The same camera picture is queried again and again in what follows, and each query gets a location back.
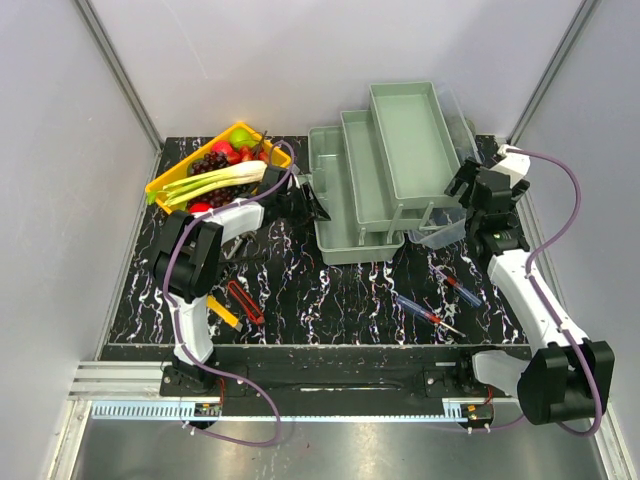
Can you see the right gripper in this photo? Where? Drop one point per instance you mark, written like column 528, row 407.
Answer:
column 466, row 176

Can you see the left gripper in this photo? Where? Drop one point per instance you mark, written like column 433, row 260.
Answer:
column 305, row 212

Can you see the clear green tool box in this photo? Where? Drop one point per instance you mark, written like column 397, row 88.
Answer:
column 381, row 174

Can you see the black handled tool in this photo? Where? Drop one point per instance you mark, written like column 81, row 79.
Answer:
column 244, row 259

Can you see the steel claw hammer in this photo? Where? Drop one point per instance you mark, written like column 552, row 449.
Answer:
column 232, row 248

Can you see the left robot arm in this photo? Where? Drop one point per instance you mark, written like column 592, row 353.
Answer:
column 188, row 249

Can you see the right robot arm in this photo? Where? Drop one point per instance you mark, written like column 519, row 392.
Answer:
column 568, row 376

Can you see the green melon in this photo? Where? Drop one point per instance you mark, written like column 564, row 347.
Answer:
column 471, row 126

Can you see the celery stalk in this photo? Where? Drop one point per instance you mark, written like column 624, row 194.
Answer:
column 188, row 188

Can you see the dark grape bunch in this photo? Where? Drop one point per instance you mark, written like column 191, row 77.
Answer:
column 220, row 197

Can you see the blue red screwdriver upper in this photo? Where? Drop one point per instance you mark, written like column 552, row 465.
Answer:
column 460, row 290

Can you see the blue red screwdriver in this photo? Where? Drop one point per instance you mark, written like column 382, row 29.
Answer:
column 460, row 290
column 425, row 314

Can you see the green apple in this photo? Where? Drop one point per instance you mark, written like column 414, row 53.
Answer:
column 240, row 138

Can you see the red utility knife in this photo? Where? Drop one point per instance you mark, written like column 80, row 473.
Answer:
column 254, row 314

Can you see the purple grape bunch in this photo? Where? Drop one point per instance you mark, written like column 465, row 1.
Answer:
column 209, row 162

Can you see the red tomato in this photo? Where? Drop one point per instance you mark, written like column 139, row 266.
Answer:
column 200, row 207

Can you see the red apple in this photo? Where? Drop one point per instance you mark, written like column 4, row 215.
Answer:
column 222, row 147

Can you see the blue red screwdriver lower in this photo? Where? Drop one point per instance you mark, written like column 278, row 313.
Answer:
column 425, row 314

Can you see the yellow utility knife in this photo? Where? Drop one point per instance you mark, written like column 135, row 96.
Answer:
column 222, row 312

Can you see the yellow plastic bin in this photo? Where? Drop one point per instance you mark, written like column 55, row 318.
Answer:
column 274, row 155

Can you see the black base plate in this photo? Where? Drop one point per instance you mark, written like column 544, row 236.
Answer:
column 335, row 382

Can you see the aluminium frame rail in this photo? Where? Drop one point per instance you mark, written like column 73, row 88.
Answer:
column 150, row 391

